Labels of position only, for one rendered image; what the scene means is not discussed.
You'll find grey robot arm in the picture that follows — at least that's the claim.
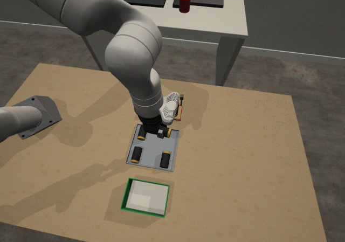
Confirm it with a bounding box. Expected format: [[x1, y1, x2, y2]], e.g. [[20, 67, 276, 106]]
[[0, 0, 163, 143]]

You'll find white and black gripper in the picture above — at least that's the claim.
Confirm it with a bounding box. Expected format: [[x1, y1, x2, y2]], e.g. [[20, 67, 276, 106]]
[[132, 92, 180, 139]]

